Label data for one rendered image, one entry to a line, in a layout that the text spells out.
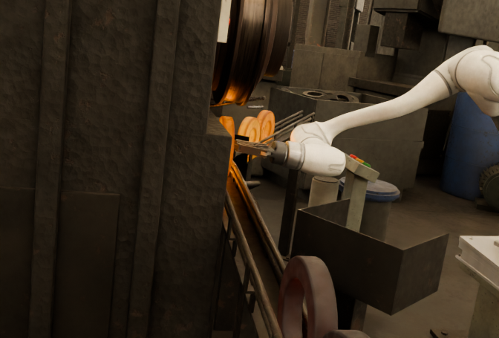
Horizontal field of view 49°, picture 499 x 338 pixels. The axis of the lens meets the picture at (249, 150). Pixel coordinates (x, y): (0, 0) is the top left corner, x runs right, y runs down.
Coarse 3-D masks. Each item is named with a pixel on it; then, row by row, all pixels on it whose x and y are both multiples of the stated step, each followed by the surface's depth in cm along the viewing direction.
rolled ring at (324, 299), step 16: (304, 256) 80; (288, 272) 84; (304, 272) 76; (320, 272) 76; (288, 288) 84; (304, 288) 76; (320, 288) 73; (288, 304) 85; (320, 304) 72; (288, 320) 85; (320, 320) 71; (336, 320) 72; (288, 336) 84; (320, 336) 71
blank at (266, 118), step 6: (258, 114) 224; (264, 114) 224; (270, 114) 228; (258, 120) 222; (264, 120) 223; (270, 120) 229; (264, 126) 224; (270, 126) 231; (264, 132) 232; (270, 132) 232; (270, 138) 233
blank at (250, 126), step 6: (246, 120) 211; (252, 120) 212; (240, 126) 209; (246, 126) 209; (252, 126) 213; (258, 126) 219; (240, 132) 209; (246, 132) 208; (252, 132) 218; (258, 132) 220; (252, 138) 218; (258, 138) 221
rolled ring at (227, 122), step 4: (224, 116) 164; (220, 120) 166; (224, 120) 160; (228, 120) 160; (232, 120) 161; (224, 124) 159; (228, 124) 159; (232, 124) 159; (228, 128) 158; (232, 128) 158; (232, 132) 157; (232, 136) 157; (232, 140) 157; (232, 144) 156; (232, 148) 156; (232, 152) 157; (232, 156) 157; (228, 172) 160
